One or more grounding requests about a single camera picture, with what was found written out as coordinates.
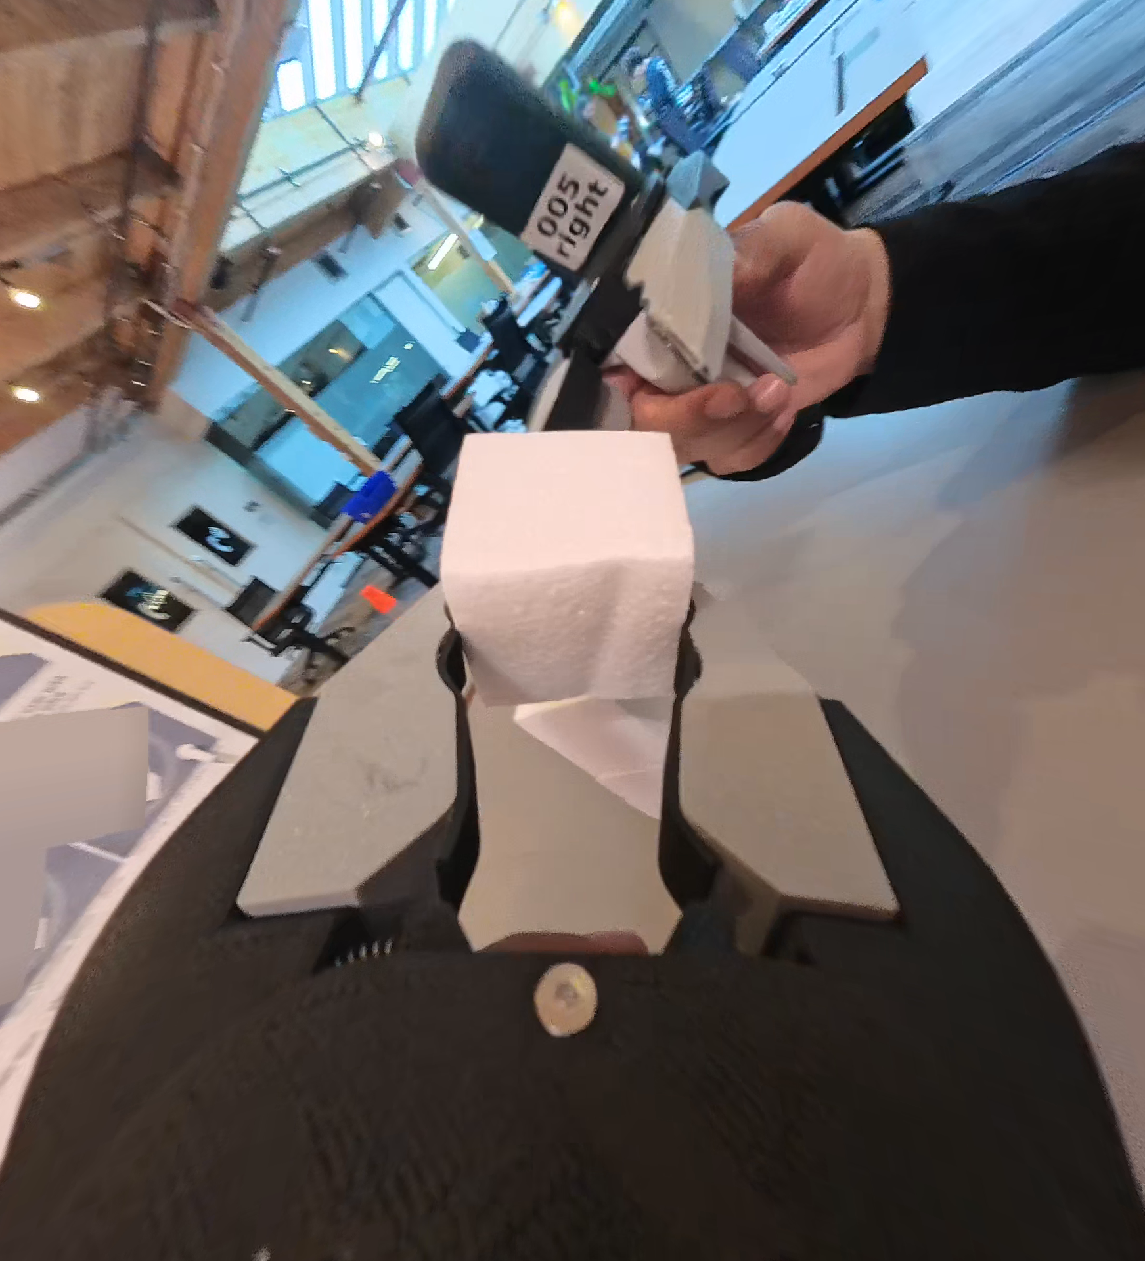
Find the person's right forearm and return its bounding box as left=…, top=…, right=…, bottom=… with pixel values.
left=824, top=113, right=1145, bottom=420

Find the black office chair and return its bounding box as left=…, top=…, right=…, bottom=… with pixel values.
left=393, top=380, right=478, bottom=480

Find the blue storage bin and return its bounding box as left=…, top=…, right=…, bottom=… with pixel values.
left=341, top=472, right=399, bottom=526

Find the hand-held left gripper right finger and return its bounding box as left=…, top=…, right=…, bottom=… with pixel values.
left=660, top=584, right=904, bottom=959

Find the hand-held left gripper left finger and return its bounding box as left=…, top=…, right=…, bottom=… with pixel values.
left=235, top=605, right=480, bottom=916

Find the person's right hand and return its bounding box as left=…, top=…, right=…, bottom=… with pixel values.
left=602, top=201, right=896, bottom=481

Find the printed instruction sheet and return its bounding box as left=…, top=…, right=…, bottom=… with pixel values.
left=0, top=589, right=261, bottom=1232

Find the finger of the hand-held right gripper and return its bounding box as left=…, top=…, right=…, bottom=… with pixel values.
left=530, top=349, right=632, bottom=435

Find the wood-edged background desk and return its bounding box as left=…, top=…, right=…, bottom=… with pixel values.
left=711, top=0, right=930, bottom=230

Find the white hard foam cube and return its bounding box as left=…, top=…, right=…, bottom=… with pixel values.
left=515, top=692, right=677, bottom=819
left=441, top=430, right=697, bottom=707

